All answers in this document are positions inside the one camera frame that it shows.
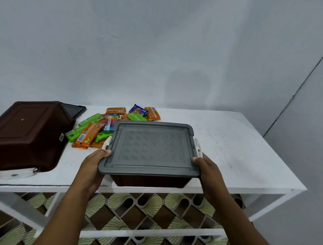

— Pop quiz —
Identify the person's left hand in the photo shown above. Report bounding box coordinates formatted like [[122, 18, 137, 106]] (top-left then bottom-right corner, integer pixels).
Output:
[[73, 149, 112, 200]]

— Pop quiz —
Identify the person's right forearm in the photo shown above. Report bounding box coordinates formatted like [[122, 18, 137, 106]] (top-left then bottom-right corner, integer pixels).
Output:
[[204, 191, 271, 245]]

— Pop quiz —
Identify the person's right hand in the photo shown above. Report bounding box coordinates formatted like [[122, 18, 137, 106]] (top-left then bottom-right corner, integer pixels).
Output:
[[193, 153, 227, 205]]

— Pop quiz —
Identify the person's left forearm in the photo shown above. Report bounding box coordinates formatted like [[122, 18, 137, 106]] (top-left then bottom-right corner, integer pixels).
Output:
[[33, 186, 101, 245]]

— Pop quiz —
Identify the dark grey lid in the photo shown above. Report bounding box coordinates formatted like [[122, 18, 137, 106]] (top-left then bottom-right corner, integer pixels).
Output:
[[98, 120, 201, 178], [62, 103, 87, 119]]

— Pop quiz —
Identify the pile of colourful snacks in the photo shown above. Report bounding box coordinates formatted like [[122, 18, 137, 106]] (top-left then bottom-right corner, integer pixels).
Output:
[[65, 104, 161, 150]]

